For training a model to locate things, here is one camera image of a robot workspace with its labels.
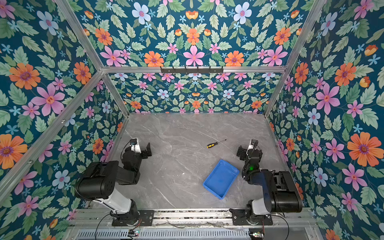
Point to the yellow black screwdriver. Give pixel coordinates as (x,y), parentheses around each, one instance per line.
(215,144)

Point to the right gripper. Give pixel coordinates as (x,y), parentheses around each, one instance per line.
(244,152)

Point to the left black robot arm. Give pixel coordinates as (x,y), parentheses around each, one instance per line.
(97,182)

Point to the white vented cable duct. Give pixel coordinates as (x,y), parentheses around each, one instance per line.
(165,234)

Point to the blue plastic bin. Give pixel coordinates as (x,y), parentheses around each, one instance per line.
(221,179)

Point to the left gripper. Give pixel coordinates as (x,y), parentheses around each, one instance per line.
(141,153)

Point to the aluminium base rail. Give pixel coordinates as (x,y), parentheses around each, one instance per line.
(194,218)

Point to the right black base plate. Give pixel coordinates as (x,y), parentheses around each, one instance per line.
(243,217)

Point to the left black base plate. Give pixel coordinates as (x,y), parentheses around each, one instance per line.
(141,218)

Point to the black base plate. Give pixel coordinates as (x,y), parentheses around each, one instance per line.
(243,217)
(141,218)

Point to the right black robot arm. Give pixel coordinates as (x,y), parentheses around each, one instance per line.
(279,191)

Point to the black wall hook bracket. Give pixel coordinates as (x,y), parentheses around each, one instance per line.
(191,70)

